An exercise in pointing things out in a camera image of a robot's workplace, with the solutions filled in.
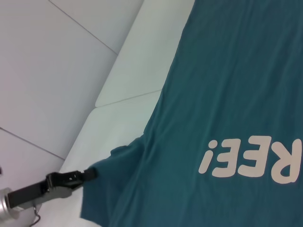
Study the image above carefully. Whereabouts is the red-brown left arm cable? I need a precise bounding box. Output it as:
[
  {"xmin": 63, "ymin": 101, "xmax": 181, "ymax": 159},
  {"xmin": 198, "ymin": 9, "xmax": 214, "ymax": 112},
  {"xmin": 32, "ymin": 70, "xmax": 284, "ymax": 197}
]
[{"xmin": 29, "ymin": 205, "xmax": 43, "ymax": 227}]

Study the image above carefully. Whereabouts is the teal t-shirt with FREE print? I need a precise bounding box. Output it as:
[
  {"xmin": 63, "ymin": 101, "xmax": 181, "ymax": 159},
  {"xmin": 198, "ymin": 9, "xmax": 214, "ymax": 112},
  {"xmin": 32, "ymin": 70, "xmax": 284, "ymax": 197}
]
[{"xmin": 79, "ymin": 0, "xmax": 303, "ymax": 227}]

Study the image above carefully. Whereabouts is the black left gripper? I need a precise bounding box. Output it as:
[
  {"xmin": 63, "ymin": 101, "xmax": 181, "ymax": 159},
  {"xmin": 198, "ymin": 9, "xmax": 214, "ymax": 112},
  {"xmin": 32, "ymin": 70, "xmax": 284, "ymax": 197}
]
[{"xmin": 7, "ymin": 167, "xmax": 98, "ymax": 210}]

